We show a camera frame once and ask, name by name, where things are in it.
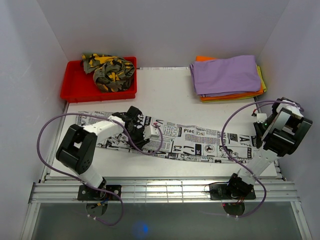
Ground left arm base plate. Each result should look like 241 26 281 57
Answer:
77 184 122 202

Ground red plastic bin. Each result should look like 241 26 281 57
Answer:
60 60 138 103

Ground folded yellow trousers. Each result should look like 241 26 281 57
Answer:
256 65 267 93

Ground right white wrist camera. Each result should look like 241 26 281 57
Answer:
251 112 268 124

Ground camouflage trousers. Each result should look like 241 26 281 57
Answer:
81 53 136 93

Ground newspaper print trousers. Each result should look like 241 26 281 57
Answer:
76 109 262 165

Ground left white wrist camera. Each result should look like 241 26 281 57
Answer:
143 125 161 140

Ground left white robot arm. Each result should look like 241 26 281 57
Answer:
55 106 158 200

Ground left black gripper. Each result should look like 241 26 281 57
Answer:
124 126 150 152

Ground aluminium mounting rail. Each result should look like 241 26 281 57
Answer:
29 180 300 204

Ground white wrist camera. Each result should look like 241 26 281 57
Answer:
143 125 161 140
251 112 268 124

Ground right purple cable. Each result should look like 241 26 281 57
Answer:
222 99 305 218

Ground folded orange trousers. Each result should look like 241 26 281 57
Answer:
194 55 265 103

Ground folded purple trousers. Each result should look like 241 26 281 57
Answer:
189 54 262 97

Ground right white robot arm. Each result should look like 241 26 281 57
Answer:
225 97 313 199

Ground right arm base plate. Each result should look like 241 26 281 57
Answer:
207 182 241 200

